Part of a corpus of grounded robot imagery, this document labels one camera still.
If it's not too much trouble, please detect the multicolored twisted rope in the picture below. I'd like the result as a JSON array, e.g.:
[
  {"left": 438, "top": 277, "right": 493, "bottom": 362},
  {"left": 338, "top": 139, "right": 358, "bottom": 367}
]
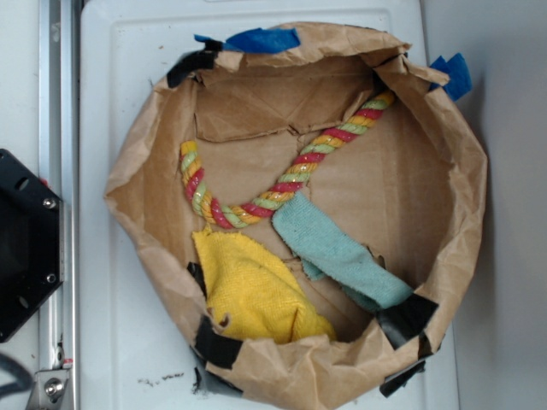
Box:
[{"left": 179, "top": 90, "right": 396, "bottom": 230}]

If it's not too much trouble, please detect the brown paper bag bin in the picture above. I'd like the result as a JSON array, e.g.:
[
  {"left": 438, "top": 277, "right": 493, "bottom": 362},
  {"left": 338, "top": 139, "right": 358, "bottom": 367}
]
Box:
[{"left": 105, "top": 22, "right": 487, "bottom": 409}]

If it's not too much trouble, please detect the teal microfiber cloth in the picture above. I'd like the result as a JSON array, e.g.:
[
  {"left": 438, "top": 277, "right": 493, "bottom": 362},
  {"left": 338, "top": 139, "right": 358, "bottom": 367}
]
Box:
[{"left": 272, "top": 193, "right": 414, "bottom": 312}]

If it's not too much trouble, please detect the yellow microfiber cloth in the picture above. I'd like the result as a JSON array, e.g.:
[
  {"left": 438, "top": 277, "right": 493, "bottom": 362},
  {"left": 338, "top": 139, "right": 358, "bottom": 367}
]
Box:
[{"left": 191, "top": 227, "right": 337, "bottom": 344}]

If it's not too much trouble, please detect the blue tape piece top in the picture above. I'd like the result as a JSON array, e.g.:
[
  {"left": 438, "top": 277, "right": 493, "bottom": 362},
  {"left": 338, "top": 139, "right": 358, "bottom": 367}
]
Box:
[{"left": 194, "top": 28, "right": 301, "bottom": 54}]

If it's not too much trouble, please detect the blue tape piece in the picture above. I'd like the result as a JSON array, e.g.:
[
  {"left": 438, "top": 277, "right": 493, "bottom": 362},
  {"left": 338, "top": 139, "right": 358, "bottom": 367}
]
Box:
[
  {"left": 194, "top": 28, "right": 301, "bottom": 54},
  {"left": 429, "top": 53, "right": 473, "bottom": 102}
]

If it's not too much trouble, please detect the blue tape piece right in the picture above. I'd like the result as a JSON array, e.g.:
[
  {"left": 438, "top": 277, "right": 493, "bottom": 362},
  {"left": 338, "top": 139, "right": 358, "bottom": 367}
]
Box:
[{"left": 429, "top": 53, "right": 473, "bottom": 102}]

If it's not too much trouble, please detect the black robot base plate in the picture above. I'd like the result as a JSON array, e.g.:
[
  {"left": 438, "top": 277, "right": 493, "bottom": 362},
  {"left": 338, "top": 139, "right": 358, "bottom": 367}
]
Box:
[{"left": 0, "top": 149, "right": 62, "bottom": 343}]

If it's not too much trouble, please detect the aluminium extrusion rail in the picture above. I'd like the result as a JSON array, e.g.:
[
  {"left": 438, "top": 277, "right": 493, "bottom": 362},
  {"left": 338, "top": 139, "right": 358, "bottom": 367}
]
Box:
[{"left": 38, "top": 1, "right": 84, "bottom": 409}]

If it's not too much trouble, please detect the metal corner bracket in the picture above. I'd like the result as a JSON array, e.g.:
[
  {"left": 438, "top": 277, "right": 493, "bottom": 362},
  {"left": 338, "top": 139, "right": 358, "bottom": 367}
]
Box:
[{"left": 26, "top": 369, "right": 70, "bottom": 410}]

